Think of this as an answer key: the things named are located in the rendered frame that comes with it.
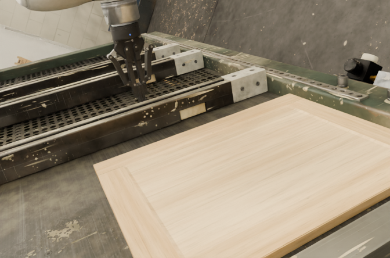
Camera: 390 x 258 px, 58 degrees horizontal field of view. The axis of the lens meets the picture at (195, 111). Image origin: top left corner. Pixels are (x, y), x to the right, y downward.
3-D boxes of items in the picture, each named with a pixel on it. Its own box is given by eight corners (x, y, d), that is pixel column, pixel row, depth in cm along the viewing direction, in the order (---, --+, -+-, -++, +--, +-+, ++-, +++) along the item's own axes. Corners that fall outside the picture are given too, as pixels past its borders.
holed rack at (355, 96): (368, 97, 80) (369, 95, 80) (359, 101, 79) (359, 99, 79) (145, 33, 222) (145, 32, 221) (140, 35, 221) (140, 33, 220)
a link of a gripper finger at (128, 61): (129, 46, 91) (123, 47, 90) (137, 86, 95) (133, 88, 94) (125, 44, 94) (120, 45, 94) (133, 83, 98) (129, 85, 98)
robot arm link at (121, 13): (97, 3, 90) (103, 26, 93) (104, 4, 83) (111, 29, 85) (130, -4, 94) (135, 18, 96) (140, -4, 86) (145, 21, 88)
